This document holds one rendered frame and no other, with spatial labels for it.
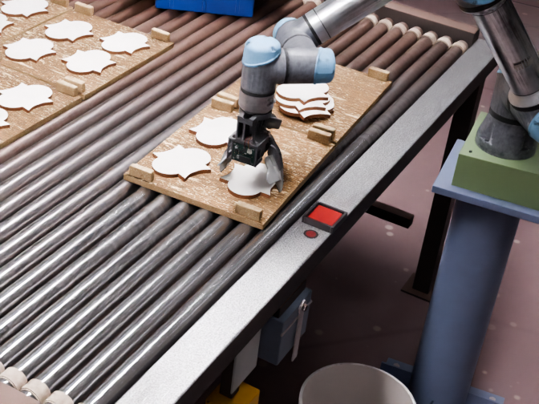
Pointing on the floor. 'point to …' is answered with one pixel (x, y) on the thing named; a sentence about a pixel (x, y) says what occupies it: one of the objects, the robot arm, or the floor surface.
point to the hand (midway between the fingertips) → (251, 180)
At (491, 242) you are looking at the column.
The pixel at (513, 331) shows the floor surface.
